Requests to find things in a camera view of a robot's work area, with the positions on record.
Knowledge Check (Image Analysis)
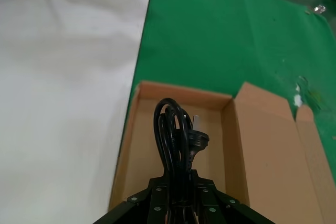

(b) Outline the green table cloth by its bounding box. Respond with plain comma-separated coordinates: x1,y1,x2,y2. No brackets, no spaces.
132,0,336,224

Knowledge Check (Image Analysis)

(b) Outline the black power cable with plug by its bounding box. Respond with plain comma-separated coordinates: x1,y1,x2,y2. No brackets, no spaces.
153,97,211,224

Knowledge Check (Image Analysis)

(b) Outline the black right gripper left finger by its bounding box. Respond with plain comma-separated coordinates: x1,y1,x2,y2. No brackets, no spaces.
91,169,171,224

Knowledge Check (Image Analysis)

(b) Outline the white table cloth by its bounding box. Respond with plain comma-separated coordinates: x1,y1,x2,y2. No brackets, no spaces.
0,0,154,224

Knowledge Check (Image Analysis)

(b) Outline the open cardboard box round hole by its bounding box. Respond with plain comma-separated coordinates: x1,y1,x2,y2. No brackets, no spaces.
108,81,331,224

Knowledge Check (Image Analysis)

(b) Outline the clear table cloth clip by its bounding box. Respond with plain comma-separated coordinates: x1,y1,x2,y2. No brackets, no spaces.
312,5,328,15

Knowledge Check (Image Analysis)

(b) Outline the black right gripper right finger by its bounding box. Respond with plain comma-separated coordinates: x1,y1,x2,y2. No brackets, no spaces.
193,170,274,224

